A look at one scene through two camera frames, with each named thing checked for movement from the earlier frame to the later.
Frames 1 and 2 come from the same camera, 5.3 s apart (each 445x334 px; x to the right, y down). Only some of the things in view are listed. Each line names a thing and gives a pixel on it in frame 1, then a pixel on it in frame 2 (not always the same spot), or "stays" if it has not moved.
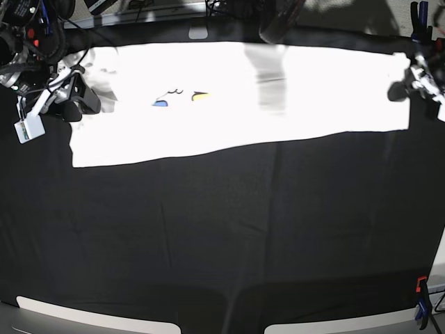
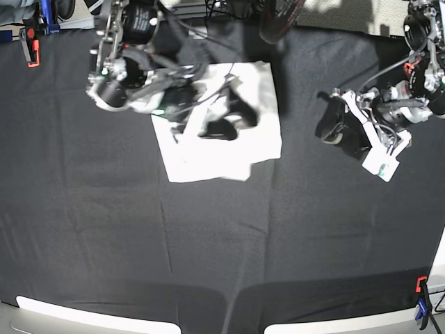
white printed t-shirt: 168,99 -> 188,158
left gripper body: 66,94 -> 211,96
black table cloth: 233,241 stays
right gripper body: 418,77 -> 343,122
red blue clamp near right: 424,312 stays
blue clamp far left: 46,17 stays
